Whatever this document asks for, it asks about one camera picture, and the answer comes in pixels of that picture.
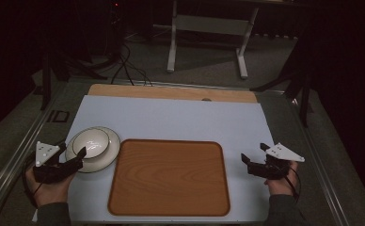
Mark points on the person's left hand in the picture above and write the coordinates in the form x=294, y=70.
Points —
x=50, y=191

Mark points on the black floor bracket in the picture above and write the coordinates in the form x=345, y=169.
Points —
x=58, y=116

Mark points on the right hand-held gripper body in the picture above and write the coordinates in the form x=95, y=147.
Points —
x=273, y=168

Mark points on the black tripod stand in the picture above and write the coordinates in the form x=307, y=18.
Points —
x=47, y=81
x=304, y=94

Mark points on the white metal table frame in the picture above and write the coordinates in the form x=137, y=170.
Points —
x=212, y=25

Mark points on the white table mat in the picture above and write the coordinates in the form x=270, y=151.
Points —
x=171, y=119

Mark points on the person's right hand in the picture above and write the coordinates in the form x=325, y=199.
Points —
x=282, y=186

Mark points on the wooden tray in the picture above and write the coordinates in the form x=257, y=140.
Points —
x=169, y=179

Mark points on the white plate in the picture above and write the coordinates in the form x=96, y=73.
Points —
x=107, y=157

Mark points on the dark equipment rack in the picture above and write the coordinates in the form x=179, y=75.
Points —
x=116, y=28

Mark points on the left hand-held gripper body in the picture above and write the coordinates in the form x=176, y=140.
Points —
x=47, y=172

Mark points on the aluminium floor rail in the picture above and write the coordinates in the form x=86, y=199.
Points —
x=321, y=175
x=17, y=157

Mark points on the white bowl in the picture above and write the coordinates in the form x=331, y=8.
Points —
x=91, y=143

